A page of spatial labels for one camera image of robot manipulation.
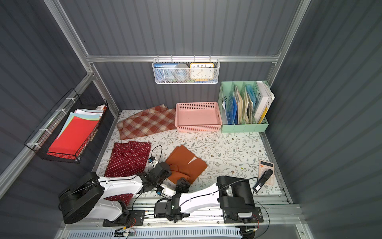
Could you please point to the red plaid skirt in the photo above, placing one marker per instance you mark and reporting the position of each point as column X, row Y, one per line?
column 147, row 122

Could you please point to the red paper stack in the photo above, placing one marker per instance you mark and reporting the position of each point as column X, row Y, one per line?
column 72, row 138

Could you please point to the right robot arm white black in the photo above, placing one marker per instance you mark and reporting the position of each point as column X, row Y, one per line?
column 233, row 196

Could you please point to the pink plastic basket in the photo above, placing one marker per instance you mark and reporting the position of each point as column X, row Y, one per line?
column 198, row 117

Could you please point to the dark red polka-dot skirt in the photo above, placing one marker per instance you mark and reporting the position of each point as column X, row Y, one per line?
column 128, row 159

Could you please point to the blue box in basket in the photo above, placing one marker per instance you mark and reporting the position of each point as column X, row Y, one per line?
column 164, row 72

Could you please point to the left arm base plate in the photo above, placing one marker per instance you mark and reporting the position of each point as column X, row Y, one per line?
column 127, row 219

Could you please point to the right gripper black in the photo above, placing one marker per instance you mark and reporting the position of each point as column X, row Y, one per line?
column 182, row 184

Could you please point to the rust orange skirt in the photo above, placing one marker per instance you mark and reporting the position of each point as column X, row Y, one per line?
column 184, row 164

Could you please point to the black wire side basket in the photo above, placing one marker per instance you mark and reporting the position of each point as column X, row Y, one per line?
column 73, row 104

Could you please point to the grey tape roll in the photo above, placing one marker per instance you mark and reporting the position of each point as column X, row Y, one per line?
column 181, row 72

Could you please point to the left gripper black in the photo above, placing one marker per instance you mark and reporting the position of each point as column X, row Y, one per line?
column 162, row 169

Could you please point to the floral table mat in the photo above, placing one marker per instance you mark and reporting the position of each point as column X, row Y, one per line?
column 226, row 154

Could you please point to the yellow alarm clock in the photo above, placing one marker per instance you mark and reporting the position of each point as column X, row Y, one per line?
column 202, row 71

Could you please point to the blue folders in organizer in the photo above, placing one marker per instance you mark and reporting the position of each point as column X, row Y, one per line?
column 232, row 112

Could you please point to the white book in organizer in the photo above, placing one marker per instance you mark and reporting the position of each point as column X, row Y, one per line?
column 265, row 97

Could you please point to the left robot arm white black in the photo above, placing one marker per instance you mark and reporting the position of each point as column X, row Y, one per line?
column 87, row 199

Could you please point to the mint green file organizer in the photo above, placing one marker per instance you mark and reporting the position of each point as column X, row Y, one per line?
column 225, row 97

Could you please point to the white wire wall basket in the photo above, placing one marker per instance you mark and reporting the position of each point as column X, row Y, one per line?
column 188, row 61

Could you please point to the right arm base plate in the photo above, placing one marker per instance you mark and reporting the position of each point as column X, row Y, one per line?
column 245, row 216

